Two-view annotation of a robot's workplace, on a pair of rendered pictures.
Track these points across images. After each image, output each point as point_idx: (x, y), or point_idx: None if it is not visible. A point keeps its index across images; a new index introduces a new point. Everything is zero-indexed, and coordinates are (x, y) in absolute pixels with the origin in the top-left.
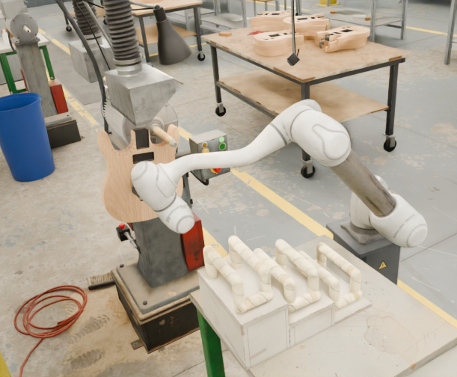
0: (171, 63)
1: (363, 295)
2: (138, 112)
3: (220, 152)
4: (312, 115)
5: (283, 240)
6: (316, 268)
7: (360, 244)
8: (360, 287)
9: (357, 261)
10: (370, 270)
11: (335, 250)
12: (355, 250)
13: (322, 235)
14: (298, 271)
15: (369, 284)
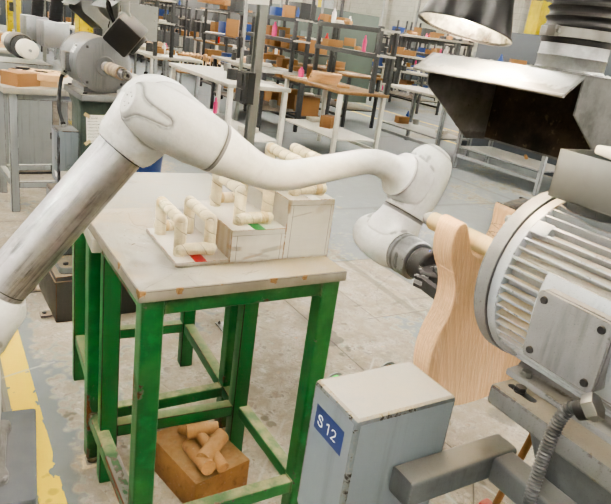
0: (457, 34)
1: (146, 237)
2: (483, 111)
3: (321, 155)
4: (168, 77)
5: (237, 186)
6: (202, 204)
7: (11, 428)
8: (143, 242)
9: (123, 259)
10: (115, 250)
11: (141, 273)
12: (33, 418)
13: (144, 290)
14: (220, 219)
15: (130, 242)
